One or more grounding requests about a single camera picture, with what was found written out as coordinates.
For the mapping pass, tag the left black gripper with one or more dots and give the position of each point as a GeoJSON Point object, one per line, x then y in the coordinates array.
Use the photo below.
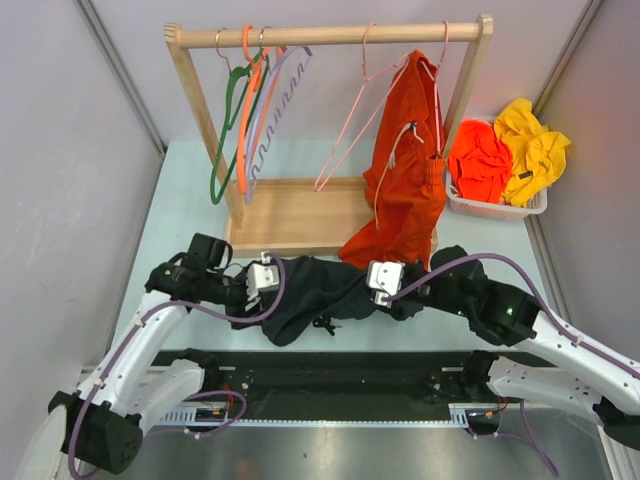
{"type": "Point", "coordinates": [239, 308]}

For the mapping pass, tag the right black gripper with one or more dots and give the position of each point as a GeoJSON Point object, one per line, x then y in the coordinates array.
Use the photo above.
{"type": "Point", "coordinates": [402, 301]}

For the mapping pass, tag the black shorts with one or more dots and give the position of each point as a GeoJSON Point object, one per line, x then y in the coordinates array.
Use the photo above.
{"type": "Point", "coordinates": [315, 292]}

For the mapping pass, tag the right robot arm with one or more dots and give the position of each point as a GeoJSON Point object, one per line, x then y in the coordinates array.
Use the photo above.
{"type": "Point", "coordinates": [504, 308]}

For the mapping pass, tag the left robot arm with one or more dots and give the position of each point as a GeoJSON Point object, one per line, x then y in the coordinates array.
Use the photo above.
{"type": "Point", "coordinates": [113, 409]}

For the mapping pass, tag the lilac notched hanger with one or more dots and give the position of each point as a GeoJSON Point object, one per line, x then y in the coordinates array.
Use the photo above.
{"type": "Point", "coordinates": [264, 124]}

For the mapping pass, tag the orange-red hanging shorts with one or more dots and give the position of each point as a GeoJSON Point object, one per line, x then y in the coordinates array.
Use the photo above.
{"type": "Point", "coordinates": [404, 184]}

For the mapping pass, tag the green hanger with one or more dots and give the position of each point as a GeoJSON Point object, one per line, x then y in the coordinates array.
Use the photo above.
{"type": "Point", "coordinates": [243, 83]}

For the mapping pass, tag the orange hanger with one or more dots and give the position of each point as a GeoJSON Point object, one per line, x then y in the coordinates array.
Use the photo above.
{"type": "Point", "coordinates": [247, 125]}

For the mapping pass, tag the wooden clothes rack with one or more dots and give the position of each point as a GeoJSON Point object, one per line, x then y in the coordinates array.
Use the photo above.
{"type": "Point", "coordinates": [294, 216]}

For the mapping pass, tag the white plastic basket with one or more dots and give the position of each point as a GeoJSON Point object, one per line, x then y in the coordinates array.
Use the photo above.
{"type": "Point", "coordinates": [504, 212]}

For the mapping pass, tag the orange garment in basket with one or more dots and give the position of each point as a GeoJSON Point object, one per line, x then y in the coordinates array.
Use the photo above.
{"type": "Point", "coordinates": [479, 163]}

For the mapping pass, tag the yellow garment in basket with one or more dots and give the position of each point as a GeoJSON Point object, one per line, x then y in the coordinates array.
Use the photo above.
{"type": "Point", "coordinates": [538, 153]}

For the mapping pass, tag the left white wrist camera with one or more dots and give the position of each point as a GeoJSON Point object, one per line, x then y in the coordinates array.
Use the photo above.
{"type": "Point", "coordinates": [262, 276]}

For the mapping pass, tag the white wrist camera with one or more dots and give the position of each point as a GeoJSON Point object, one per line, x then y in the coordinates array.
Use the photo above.
{"type": "Point", "coordinates": [384, 280]}
{"type": "Point", "coordinates": [262, 276]}

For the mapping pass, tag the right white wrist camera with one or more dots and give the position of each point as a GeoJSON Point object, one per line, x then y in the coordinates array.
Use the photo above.
{"type": "Point", "coordinates": [384, 280]}

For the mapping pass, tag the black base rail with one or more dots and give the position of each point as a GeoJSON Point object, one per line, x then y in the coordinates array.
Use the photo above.
{"type": "Point", "coordinates": [340, 386]}

